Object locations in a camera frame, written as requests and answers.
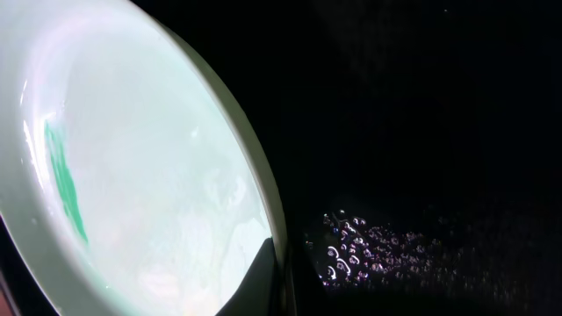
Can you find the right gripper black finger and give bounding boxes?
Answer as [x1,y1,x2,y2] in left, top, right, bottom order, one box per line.
[217,238,279,316]

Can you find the white plate with stain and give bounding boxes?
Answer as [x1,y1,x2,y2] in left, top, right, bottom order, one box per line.
[1,0,287,315]

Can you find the round black serving tray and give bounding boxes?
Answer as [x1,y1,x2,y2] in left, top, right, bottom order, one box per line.
[1,1,561,315]

